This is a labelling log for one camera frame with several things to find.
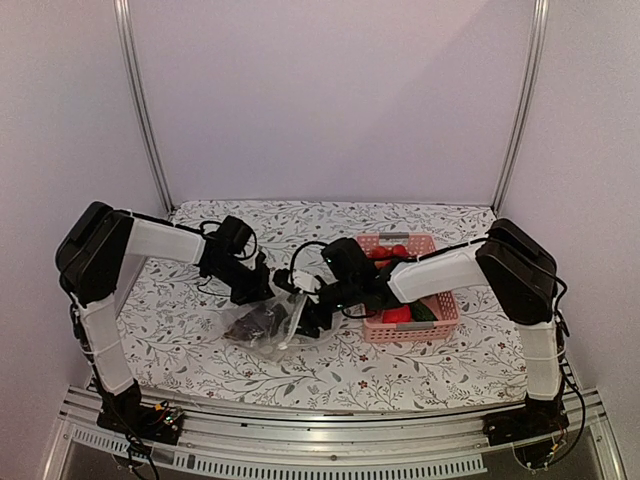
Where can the clear zip top bag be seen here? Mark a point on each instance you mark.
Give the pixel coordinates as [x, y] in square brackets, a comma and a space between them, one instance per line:
[286, 342]

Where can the green fake cucumber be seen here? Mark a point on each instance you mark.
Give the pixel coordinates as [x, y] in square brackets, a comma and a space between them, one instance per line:
[422, 313]

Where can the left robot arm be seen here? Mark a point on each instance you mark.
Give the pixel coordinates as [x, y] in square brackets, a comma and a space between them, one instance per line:
[89, 262]

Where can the small red fake fruit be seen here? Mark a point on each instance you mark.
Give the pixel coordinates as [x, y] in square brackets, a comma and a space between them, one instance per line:
[397, 315]

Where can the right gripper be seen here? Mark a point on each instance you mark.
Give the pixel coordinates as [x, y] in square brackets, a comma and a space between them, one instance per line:
[309, 313]

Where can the floral table mat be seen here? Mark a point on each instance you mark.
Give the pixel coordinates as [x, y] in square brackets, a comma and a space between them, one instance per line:
[171, 323]

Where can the right aluminium frame post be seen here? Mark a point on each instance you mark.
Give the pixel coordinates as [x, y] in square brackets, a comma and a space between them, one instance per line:
[532, 64]

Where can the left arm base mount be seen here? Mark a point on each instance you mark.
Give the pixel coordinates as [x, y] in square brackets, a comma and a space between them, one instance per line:
[161, 423]

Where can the aluminium front rail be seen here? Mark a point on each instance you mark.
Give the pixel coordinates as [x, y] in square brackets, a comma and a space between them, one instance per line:
[229, 440]

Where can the dark purple fake eggplant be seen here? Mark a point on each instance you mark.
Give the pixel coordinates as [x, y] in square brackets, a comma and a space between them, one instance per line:
[258, 324]

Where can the aluminium frame post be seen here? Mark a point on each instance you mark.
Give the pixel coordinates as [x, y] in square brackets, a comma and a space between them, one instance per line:
[133, 72]
[532, 64]

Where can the left aluminium frame post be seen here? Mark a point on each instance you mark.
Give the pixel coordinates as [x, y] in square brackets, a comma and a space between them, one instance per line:
[133, 72]

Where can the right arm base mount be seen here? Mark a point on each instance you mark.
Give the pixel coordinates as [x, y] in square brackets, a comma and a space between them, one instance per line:
[540, 425]

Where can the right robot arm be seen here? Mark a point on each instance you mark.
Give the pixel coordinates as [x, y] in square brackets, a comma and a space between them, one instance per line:
[523, 278]

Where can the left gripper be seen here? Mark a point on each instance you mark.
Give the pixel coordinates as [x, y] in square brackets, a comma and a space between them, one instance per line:
[260, 291]

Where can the pink plastic basket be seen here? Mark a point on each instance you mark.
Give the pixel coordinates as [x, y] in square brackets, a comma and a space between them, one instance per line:
[443, 305]

